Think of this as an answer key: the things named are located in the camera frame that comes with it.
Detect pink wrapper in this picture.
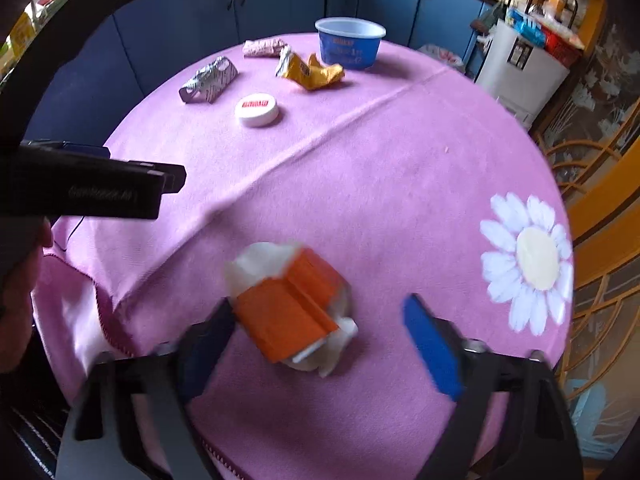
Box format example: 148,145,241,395
242,38,288,58

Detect orange white crushed carton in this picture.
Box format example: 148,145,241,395
224,242,358,377

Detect blue kitchen cabinets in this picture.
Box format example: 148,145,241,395
25,0,491,145

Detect grey trash bin with bag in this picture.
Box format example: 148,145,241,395
418,44,465,73

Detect person left hand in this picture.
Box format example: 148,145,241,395
1,218,53,373

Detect silver foil packet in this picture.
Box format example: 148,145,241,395
179,56,239,104

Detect white plastic jar lid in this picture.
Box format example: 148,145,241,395
234,93,280,128

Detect yellow crumpled paper bag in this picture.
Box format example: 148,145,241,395
276,47,345,91

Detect blue paper bowl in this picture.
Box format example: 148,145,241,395
314,18,386,70

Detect wooden glass door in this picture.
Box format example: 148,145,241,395
532,0,639,479

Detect white drawer cabinet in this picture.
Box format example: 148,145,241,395
475,20,570,130

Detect red basket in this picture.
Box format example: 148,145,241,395
542,27,584,68

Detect blue package on cabinet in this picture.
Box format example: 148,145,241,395
506,8,546,48

